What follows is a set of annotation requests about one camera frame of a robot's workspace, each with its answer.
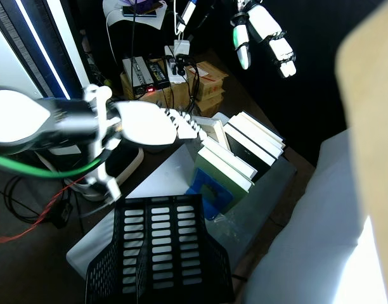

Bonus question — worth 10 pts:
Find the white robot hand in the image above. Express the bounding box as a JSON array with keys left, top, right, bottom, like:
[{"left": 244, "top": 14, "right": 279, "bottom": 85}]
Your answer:
[
  {"left": 113, "top": 101, "right": 209, "bottom": 148},
  {"left": 230, "top": 3, "right": 298, "bottom": 79}
]

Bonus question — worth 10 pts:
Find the checkered cover book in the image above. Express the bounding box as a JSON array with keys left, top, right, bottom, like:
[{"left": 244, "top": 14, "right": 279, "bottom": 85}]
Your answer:
[{"left": 190, "top": 115, "right": 226, "bottom": 146}]

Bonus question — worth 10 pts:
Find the large cardboard box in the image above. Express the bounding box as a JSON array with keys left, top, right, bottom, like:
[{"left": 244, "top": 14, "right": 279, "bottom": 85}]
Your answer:
[{"left": 119, "top": 58, "right": 200, "bottom": 110}]

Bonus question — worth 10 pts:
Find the black charger unit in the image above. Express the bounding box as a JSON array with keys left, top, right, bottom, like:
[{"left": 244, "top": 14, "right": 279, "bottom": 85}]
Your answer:
[{"left": 147, "top": 60, "right": 171, "bottom": 92}]

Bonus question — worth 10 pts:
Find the silver power supply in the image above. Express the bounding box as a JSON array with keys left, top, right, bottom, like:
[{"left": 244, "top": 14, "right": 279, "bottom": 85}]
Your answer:
[{"left": 122, "top": 56, "right": 153, "bottom": 96}]

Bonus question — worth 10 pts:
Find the white power strip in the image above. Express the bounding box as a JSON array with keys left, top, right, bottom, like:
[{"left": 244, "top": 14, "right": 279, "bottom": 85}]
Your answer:
[{"left": 164, "top": 45, "right": 191, "bottom": 85}]

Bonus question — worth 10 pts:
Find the black power plug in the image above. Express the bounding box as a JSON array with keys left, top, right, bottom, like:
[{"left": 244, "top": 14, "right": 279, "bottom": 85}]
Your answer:
[{"left": 174, "top": 54, "right": 188, "bottom": 76}]

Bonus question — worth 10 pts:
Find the small plain cardboard box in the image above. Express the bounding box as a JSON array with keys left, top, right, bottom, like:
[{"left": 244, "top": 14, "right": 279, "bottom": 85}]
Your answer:
[{"left": 196, "top": 94, "right": 226, "bottom": 118}]

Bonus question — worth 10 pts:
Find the cardboard box red label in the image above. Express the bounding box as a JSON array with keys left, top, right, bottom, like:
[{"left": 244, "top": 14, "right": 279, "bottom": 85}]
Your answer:
[{"left": 186, "top": 61, "right": 229, "bottom": 102}]

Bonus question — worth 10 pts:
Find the blue metal bookend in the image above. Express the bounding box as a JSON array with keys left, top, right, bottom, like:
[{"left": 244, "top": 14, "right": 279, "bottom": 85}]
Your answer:
[{"left": 184, "top": 167, "right": 235, "bottom": 221}]

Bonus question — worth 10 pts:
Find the white plug adapter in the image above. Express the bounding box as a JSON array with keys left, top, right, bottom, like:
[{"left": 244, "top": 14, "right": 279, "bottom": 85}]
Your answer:
[{"left": 174, "top": 39, "right": 191, "bottom": 57}]

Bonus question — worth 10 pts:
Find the black Century book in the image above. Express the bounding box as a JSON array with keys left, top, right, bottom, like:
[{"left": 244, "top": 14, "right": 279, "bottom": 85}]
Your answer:
[{"left": 236, "top": 110, "right": 287, "bottom": 145}]

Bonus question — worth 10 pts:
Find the black Let It Be book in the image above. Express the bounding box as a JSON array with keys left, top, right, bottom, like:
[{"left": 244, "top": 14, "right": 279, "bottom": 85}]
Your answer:
[{"left": 224, "top": 122, "right": 283, "bottom": 183}]

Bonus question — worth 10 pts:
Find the cream cover book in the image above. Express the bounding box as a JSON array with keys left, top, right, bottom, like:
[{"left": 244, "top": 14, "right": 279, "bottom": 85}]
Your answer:
[{"left": 231, "top": 113, "right": 285, "bottom": 150}]

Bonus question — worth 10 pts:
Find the white round stool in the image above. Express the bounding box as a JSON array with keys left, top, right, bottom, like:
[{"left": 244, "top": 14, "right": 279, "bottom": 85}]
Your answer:
[{"left": 102, "top": 0, "right": 167, "bottom": 32}]

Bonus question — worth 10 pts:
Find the dark tablet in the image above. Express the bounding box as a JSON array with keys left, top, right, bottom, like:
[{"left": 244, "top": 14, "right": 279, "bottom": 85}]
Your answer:
[{"left": 122, "top": 6, "right": 158, "bottom": 18}]

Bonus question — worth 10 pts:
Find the white Fashionopolis book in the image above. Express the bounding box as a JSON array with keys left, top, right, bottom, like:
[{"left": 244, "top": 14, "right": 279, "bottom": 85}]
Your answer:
[{"left": 227, "top": 117, "right": 283, "bottom": 158}]

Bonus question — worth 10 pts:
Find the purple patterned pouch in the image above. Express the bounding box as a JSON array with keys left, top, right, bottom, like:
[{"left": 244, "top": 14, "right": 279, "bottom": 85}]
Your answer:
[{"left": 127, "top": 0, "right": 166, "bottom": 13}]

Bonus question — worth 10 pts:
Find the beige blurred panel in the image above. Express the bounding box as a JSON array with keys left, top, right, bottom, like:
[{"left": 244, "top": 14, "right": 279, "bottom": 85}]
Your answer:
[{"left": 335, "top": 0, "right": 388, "bottom": 304}]

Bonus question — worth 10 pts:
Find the black mesh file tray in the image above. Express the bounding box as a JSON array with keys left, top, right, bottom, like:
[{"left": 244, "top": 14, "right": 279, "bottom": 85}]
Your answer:
[{"left": 84, "top": 193, "right": 236, "bottom": 304}]

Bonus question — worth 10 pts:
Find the white black robot body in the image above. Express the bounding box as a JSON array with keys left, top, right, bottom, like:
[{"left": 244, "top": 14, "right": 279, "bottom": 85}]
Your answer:
[{"left": 0, "top": 0, "right": 145, "bottom": 202}]

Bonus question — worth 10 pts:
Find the white backdrop sheet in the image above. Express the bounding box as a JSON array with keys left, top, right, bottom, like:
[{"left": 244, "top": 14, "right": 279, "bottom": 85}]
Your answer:
[{"left": 243, "top": 126, "right": 388, "bottom": 304}]

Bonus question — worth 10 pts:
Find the grey white cable adapter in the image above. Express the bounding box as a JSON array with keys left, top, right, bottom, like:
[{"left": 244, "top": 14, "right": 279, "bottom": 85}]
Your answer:
[{"left": 176, "top": 0, "right": 195, "bottom": 34}]

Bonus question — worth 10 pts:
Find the white cable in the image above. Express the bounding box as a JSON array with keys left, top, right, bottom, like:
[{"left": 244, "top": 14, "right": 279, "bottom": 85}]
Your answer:
[{"left": 105, "top": 8, "right": 125, "bottom": 64}]

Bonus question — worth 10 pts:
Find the thick green cable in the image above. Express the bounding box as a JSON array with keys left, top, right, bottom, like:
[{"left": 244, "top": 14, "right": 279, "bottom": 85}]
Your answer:
[{"left": 0, "top": 153, "right": 103, "bottom": 182}]

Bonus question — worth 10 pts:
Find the red twisted wire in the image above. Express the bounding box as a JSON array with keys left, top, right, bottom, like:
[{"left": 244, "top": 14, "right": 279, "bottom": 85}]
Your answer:
[{"left": 0, "top": 180, "right": 78, "bottom": 244}]

